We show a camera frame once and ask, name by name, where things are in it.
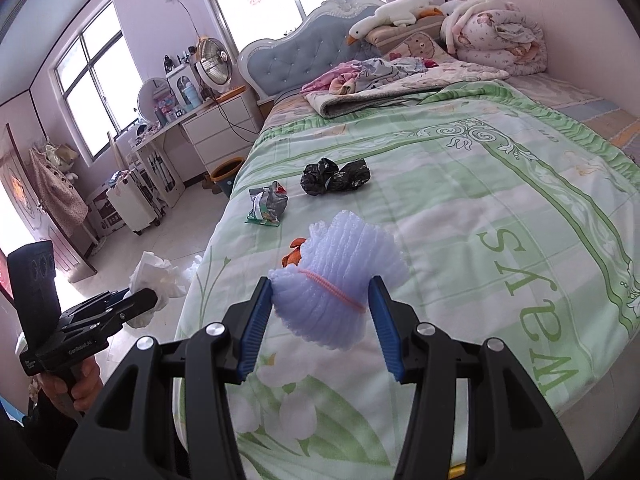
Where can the floral hanging garment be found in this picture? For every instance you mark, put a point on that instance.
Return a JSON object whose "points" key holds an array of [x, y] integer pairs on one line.
{"points": [[55, 195]]}

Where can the black plastic bag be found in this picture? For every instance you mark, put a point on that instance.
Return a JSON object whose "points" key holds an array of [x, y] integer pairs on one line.
{"points": [[352, 175], [320, 175]]}

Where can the white mirror cabinet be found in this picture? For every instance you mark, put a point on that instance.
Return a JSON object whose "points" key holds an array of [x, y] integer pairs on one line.
{"points": [[175, 72]]}

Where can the large window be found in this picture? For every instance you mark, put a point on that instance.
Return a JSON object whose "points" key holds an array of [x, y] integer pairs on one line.
{"points": [[260, 10]]}

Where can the beige printed quilt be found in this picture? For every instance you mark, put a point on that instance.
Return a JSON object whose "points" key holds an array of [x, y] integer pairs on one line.
{"points": [[425, 82]]}

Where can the brown pillow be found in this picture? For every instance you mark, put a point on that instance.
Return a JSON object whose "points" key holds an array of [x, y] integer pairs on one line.
{"points": [[395, 35]]}

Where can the white foam fruit net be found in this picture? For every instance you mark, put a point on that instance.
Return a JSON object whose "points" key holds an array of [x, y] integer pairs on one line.
{"points": [[340, 270]]}

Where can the grey blue clothing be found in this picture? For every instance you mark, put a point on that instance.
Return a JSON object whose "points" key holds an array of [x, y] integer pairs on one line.
{"points": [[385, 67]]}

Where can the person's left hand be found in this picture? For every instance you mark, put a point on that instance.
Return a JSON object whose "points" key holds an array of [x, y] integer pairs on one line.
{"points": [[87, 385]]}

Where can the white goose plush toy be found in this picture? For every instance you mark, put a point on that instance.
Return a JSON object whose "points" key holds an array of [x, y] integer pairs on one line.
{"points": [[395, 12]]}

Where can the white drawer nightstand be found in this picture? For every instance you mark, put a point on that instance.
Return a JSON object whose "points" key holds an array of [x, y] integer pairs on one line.
{"points": [[220, 130]]}

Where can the folded floral quilt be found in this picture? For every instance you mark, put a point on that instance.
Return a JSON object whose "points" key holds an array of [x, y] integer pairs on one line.
{"points": [[500, 37]]}

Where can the silver snack wrapper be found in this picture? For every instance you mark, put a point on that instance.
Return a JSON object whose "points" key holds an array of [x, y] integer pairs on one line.
{"points": [[267, 205]]}

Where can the person's left forearm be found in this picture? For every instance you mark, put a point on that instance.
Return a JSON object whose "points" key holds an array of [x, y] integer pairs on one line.
{"points": [[45, 440]]}

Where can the white desk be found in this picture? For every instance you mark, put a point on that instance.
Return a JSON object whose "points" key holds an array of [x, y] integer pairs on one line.
{"points": [[155, 185]]}

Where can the face print pillow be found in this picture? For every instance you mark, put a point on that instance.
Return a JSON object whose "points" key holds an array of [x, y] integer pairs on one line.
{"points": [[420, 47]]}

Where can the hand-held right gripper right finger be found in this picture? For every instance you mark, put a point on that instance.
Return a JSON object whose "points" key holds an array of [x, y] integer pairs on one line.
{"points": [[385, 330]]}

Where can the dark orange-rimmed wastebasket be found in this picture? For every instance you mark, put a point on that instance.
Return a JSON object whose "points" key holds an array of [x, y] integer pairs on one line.
{"points": [[225, 180]]}

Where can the blue bottle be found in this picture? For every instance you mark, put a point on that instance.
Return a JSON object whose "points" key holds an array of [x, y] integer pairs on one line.
{"points": [[190, 94]]}

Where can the white pink fleece blanket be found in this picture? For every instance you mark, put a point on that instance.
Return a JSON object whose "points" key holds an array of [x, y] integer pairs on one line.
{"points": [[475, 2]]}

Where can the side window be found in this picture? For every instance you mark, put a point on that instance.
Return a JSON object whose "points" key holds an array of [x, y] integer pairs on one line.
{"points": [[95, 85]]}

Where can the metal grille fan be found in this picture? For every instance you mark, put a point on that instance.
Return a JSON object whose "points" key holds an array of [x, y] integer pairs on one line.
{"points": [[215, 60]]}

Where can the red wooden door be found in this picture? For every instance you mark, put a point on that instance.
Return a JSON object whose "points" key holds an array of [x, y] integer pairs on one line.
{"points": [[20, 195]]}

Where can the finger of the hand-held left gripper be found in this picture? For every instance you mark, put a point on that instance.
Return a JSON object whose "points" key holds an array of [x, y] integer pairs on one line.
{"points": [[112, 297], [140, 305]]}

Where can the white tissue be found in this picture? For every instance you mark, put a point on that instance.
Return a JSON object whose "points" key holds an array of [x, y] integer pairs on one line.
{"points": [[192, 266], [155, 272]]}

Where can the orange peel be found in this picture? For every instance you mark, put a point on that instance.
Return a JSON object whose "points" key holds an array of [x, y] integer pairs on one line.
{"points": [[292, 257]]}

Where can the white suitcase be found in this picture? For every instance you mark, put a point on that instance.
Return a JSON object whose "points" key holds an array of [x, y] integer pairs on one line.
{"points": [[132, 205]]}

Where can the bed with blue tufted headboard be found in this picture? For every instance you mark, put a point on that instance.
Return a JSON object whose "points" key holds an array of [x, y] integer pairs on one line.
{"points": [[295, 60]]}

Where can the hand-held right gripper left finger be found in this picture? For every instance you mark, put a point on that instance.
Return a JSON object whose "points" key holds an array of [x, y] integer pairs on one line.
{"points": [[252, 330]]}

